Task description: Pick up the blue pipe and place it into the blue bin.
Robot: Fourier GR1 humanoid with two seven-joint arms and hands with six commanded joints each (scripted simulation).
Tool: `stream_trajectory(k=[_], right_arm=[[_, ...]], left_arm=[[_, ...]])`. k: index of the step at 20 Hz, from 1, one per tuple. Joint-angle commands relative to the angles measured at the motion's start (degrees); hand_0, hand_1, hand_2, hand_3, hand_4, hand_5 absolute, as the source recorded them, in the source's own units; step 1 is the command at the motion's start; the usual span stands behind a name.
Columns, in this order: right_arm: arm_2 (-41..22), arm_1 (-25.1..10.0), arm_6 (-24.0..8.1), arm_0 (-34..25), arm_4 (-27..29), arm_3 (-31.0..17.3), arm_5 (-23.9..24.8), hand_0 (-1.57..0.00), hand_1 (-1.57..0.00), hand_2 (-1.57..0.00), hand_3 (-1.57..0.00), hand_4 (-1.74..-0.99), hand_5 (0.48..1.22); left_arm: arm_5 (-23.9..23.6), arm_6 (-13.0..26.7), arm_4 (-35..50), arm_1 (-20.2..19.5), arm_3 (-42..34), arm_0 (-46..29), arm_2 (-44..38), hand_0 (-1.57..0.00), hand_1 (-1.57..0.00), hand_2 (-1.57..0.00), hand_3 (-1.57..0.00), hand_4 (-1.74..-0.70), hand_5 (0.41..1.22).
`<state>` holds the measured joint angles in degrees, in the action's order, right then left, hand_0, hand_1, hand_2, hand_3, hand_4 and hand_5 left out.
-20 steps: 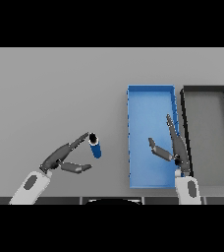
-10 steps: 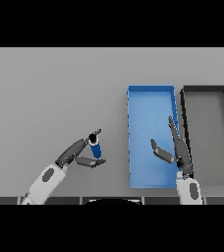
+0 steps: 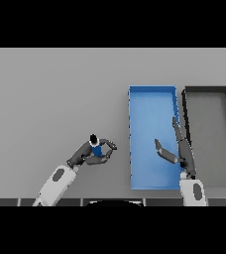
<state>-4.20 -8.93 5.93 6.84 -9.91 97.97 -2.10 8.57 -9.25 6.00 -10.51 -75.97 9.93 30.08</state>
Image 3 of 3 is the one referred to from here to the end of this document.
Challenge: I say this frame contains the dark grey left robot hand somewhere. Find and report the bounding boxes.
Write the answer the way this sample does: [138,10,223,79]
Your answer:
[65,138,118,169]

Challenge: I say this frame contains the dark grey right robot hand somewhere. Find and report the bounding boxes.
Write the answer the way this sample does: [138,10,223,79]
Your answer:
[154,115,197,180]

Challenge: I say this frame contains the blue pipe with dark end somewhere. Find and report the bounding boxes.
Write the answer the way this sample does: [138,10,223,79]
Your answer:
[88,133,104,158]

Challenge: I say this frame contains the dark grey rectangular bin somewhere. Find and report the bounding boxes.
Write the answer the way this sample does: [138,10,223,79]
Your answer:
[181,85,226,190]

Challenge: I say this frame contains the blue rectangular bin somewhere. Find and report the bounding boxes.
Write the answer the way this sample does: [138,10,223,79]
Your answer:
[127,84,185,191]

